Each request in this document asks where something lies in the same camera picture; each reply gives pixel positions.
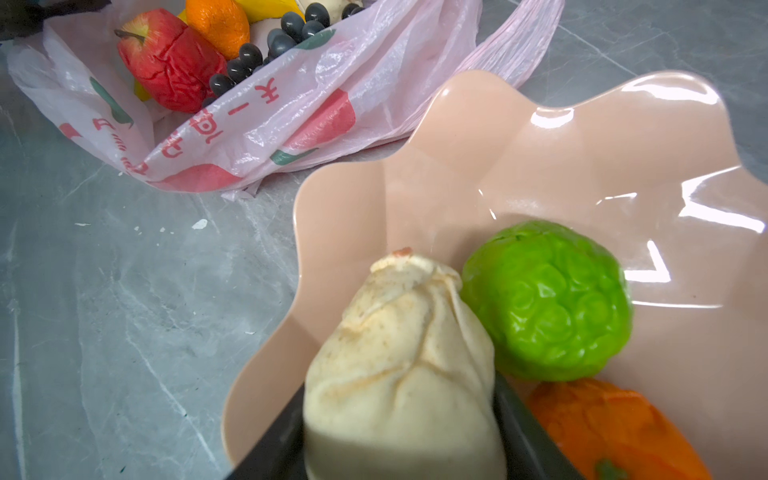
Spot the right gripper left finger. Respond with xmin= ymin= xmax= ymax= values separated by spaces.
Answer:
xmin=226 ymin=385 xmax=308 ymax=480

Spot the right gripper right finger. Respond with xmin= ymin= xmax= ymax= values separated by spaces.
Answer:
xmin=493 ymin=372 xmax=585 ymax=480

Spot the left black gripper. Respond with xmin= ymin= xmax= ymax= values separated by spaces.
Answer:
xmin=1 ymin=0 xmax=111 ymax=41

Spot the fake persimmon orange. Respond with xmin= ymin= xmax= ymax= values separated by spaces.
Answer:
xmin=527 ymin=378 xmax=712 ymax=479

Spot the fake beige pear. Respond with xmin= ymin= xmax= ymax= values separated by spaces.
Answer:
xmin=303 ymin=249 xmax=507 ymax=479

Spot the fake green apple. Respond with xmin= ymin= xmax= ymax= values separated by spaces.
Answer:
xmin=461 ymin=220 xmax=633 ymax=382

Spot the fake red apple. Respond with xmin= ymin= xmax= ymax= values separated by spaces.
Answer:
xmin=114 ymin=8 xmax=227 ymax=114

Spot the pink flower-shaped bowl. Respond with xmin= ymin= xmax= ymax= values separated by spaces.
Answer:
xmin=221 ymin=71 xmax=767 ymax=479

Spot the pink plastic bag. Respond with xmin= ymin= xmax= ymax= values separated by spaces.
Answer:
xmin=6 ymin=1 xmax=564 ymax=193

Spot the fake yellow banana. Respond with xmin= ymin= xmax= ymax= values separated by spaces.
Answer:
xmin=236 ymin=0 xmax=304 ymax=24

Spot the fake black grapes bunch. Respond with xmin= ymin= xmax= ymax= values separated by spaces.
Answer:
xmin=209 ymin=1 xmax=365 ymax=98

